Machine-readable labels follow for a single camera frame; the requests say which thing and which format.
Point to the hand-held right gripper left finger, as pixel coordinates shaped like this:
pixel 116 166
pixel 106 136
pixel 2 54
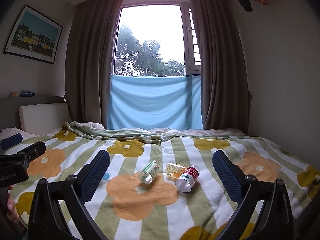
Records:
pixel 93 175

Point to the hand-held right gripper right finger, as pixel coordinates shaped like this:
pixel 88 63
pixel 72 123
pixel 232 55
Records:
pixel 228 176

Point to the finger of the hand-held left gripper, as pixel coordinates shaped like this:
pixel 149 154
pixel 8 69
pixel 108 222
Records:
pixel 11 140
pixel 33 151

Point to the clear cup with red label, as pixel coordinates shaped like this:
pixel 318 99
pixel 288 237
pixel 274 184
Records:
pixel 188 180

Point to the clear cup with green label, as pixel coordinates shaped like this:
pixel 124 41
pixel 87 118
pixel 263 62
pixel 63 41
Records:
pixel 149 173

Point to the person's left hand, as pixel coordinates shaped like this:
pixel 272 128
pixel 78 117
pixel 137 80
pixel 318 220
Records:
pixel 11 205

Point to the small light blue cap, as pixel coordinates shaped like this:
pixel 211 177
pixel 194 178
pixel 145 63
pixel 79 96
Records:
pixel 106 176

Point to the grey bed headboard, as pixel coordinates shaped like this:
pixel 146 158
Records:
pixel 10 107

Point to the white headboard cushion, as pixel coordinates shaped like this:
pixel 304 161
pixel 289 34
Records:
pixel 42 117

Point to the small orange figurine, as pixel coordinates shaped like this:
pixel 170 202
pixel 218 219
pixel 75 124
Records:
pixel 13 94

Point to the small blue toy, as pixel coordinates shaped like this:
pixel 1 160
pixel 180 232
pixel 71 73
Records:
pixel 27 93

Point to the small amber liquid bottle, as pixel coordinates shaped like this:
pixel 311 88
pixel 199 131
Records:
pixel 175 170

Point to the floral striped blanket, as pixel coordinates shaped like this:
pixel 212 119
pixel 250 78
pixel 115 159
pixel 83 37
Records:
pixel 155 205

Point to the light blue cloth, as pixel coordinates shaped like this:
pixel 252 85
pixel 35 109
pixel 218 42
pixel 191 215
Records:
pixel 153 102

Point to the brown curtain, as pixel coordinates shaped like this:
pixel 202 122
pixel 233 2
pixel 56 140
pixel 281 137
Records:
pixel 220 67
pixel 90 67

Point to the framed picture of houses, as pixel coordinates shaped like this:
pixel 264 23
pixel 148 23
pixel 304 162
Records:
pixel 33 33

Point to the white framed window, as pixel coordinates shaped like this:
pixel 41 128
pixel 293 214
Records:
pixel 150 30

